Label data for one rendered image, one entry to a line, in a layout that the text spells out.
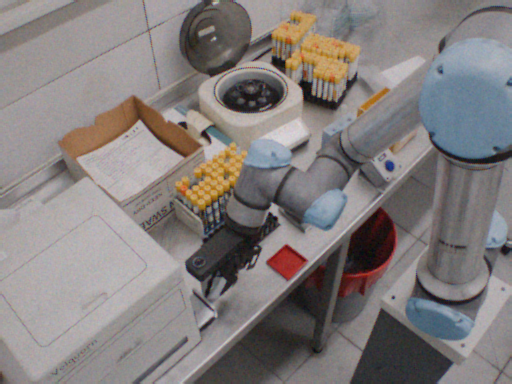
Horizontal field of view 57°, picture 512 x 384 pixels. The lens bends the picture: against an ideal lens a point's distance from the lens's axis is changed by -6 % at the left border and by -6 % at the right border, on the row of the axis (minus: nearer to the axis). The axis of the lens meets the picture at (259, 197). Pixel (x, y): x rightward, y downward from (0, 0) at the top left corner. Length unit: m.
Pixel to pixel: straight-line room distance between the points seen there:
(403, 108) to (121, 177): 0.73
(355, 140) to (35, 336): 0.60
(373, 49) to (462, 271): 1.13
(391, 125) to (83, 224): 0.53
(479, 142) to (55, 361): 0.62
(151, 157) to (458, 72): 0.90
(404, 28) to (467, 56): 1.38
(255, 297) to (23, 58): 0.74
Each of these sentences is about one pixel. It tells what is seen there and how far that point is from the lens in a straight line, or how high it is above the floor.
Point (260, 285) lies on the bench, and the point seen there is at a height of 0.88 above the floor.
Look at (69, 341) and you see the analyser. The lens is 0.76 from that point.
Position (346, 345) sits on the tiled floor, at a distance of 2.01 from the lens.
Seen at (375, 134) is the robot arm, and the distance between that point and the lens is 0.84.
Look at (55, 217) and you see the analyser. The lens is 0.90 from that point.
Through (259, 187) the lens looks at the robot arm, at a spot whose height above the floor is 1.18.
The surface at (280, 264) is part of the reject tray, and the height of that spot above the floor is 0.88.
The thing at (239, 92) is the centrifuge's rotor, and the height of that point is 0.97.
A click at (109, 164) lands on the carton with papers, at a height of 0.94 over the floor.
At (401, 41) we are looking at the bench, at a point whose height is 0.88.
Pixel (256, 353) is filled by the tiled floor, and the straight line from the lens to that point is 1.97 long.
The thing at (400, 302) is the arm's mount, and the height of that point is 0.91.
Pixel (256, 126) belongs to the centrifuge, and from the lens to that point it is 1.27.
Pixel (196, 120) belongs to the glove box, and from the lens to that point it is 1.31.
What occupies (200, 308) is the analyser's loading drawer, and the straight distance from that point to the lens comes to 1.03.
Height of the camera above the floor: 1.83
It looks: 50 degrees down
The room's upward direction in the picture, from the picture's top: 1 degrees counter-clockwise
